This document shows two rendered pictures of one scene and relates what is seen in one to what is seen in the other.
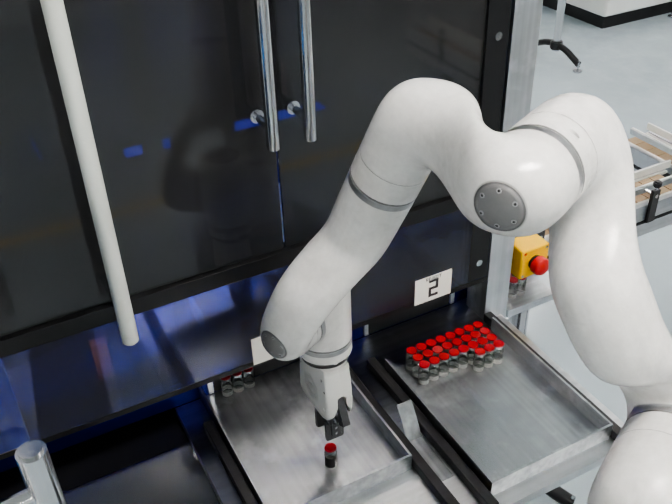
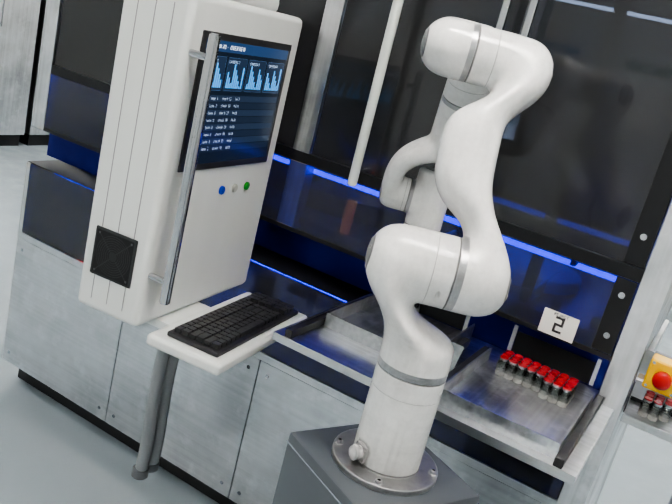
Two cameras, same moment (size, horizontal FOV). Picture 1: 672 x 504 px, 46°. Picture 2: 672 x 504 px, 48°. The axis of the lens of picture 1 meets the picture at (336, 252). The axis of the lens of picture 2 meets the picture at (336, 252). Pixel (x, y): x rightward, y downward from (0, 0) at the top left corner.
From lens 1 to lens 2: 130 cm
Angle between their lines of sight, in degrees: 51
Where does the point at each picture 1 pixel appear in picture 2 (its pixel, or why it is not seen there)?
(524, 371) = (568, 418)
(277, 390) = not seen: hidden behind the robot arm
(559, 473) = (489, 433)
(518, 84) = not seen: outside the picture
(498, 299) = (615, 391)
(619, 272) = (466, 112)
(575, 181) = (465, 43)
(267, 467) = (363, 321)
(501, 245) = (633, 335)
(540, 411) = (537, 425)
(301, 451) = not seen: hidden behind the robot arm
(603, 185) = (502, 78)
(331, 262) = (422, 142)
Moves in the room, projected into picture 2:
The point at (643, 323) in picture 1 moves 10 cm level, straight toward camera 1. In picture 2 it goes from (459, 146) to (401, 132)
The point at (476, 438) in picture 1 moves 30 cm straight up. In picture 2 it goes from (476, 395) to (518, 267)
